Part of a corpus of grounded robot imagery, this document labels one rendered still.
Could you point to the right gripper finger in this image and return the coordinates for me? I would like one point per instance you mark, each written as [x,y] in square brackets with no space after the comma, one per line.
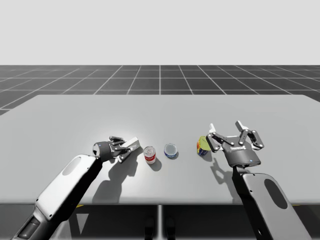
[257,141]
[213,143]

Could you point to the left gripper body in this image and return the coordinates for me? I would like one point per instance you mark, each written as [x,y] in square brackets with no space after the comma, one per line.
[105,150]

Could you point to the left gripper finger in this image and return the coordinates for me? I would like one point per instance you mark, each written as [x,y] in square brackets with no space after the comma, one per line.
[123,155]
[131,143]

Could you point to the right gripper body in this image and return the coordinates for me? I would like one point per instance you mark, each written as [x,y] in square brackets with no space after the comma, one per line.
[240,155]

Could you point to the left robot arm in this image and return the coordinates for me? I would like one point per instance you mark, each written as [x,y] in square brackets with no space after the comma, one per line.
[65,187]

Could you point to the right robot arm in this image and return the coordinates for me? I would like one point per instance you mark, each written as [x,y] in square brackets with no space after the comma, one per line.
[265,200]

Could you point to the green and blue rectangular can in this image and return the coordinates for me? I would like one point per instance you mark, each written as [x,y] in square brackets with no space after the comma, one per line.
[202,146]

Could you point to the red and white can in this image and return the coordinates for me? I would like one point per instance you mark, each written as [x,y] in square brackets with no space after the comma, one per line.
[150,155]

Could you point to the blue flat can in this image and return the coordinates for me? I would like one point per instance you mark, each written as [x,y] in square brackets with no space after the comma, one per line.
[171,150]

